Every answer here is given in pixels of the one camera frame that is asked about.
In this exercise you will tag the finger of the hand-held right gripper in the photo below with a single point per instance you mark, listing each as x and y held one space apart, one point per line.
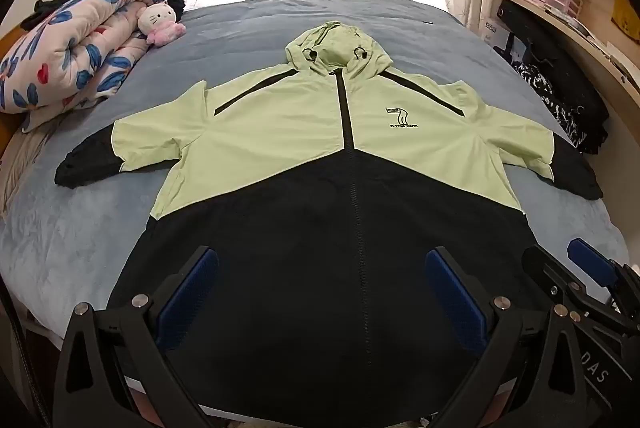
545 270
592 260

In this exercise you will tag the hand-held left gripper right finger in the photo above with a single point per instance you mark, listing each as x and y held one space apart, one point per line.
455 298

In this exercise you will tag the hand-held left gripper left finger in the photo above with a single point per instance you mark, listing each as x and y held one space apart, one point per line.
190 293

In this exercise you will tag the green and black hooded jacket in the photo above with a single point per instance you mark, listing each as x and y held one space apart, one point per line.
280 123

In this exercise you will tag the black and white patterned cloth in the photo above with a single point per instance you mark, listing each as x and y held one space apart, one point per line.
560 113

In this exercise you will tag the black bag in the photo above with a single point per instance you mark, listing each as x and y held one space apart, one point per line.
575 83

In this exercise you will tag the white papers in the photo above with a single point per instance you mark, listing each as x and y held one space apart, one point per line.
580 27

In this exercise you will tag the yellow tag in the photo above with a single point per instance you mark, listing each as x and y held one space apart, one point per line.
627 20

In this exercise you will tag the white cardboard box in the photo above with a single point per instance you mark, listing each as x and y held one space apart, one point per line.
492 30

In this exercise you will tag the blue-grey bed blanket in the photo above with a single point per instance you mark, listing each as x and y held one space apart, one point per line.
240 38

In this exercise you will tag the white cat plush toy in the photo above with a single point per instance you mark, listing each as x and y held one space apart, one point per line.
157 20

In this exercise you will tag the floral quilt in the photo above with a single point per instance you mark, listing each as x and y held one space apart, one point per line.
65 43

